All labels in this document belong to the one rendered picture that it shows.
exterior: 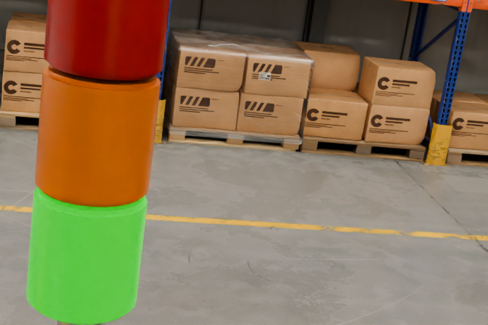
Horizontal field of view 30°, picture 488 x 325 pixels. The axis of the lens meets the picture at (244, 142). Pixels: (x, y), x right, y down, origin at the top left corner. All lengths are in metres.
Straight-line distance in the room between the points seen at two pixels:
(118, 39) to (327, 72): 8.48
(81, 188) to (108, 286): 0.05
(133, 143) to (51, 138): 0.03
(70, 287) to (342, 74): 8.51
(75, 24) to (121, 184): 0.07
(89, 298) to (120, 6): 0.13
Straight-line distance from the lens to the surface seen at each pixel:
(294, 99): 8.25
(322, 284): 5.77
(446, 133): 8.71
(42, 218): 0.40
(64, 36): 0.37
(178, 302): 5.26
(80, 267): 0.40
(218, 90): 8.10
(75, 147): 0.38
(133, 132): 0.38
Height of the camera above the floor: 2.36
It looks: 16 degrees down
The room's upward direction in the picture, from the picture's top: 8 degrees clockwise
